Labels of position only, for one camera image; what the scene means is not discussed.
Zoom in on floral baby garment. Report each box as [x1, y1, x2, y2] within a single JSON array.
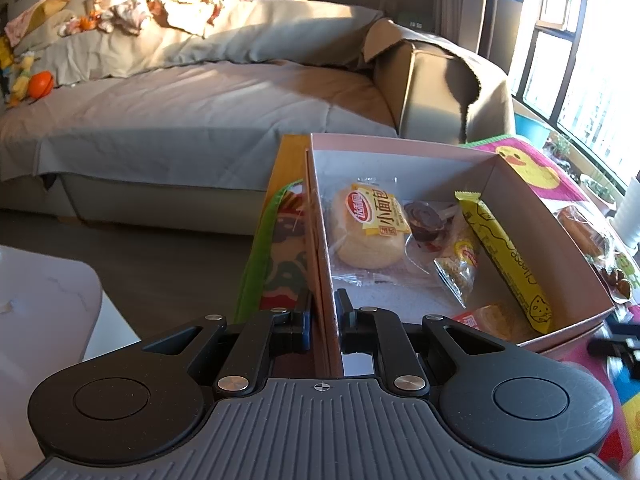
[[95, 0, 151, 36]]

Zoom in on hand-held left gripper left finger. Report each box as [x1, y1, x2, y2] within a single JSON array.
[[140, 290, 315, 397]]

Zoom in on brown bread packet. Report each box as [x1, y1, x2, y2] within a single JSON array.
[[555, 205, 616, 261]]

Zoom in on black digital clock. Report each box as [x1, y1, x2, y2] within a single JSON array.
[[400, 10, 433, 31]]

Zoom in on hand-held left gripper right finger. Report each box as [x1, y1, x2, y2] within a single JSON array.
[[334, 288, 506, 396]]

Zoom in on white planter with plants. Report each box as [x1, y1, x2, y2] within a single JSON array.
[[580, 170, 618, 216]]

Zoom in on yellow label bread packet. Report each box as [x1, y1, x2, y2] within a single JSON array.
[[327, 175, 416, 286]]

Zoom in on pink baby garment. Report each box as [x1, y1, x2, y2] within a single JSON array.
[[5, 0, 73, 46]]

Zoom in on red label bread packet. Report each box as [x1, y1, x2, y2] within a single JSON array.
[[450, 302, 538, 343]]

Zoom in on colourful cartoon play mat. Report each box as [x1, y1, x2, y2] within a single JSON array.
[[234, 134, 640, 480]]

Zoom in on chocolate swirl roll packet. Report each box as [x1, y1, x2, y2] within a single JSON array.
[[402, 200, 458, 251]]

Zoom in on teal plastic basin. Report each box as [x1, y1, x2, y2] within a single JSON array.
[[512, 112, 551, 146]]

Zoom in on white side table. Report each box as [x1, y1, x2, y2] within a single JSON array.
[[0, 244, 142, 480]]

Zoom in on small potted plant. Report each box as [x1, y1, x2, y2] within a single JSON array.
[[547, 132, 576, 171]]

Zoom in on pink cardboard box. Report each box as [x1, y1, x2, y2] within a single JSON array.
[[302, 132, 617, 378]]

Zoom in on yellow cheese bar packet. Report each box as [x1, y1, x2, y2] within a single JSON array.
[[454, 190, 555, 333]]

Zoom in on large window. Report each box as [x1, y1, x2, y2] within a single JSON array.
[[510, 0, 640, 186]]

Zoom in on tall white pot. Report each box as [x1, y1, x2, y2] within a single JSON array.
[[612, 177, 640, 256]]

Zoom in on orange toy ball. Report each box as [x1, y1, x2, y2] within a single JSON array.
[[27, 71, 54, 98]]

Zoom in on dark chestnut packet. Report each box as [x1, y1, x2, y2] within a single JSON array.
[[600, 265, 638, 303]]

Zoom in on grainy snack packet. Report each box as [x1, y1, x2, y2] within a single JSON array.
[[432, 225, 483, 308]]

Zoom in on beige sofa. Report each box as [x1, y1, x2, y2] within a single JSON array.
[[0, 0, 516, 236]]

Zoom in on beige curtain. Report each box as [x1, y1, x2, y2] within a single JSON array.
[[432, 0, 501, 61]]

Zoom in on small orange doll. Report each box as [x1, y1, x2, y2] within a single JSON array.
[[57, 12, 113, 36]]

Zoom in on yellow plush toy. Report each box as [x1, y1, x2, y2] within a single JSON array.
[[5, 52, 38, 108]]

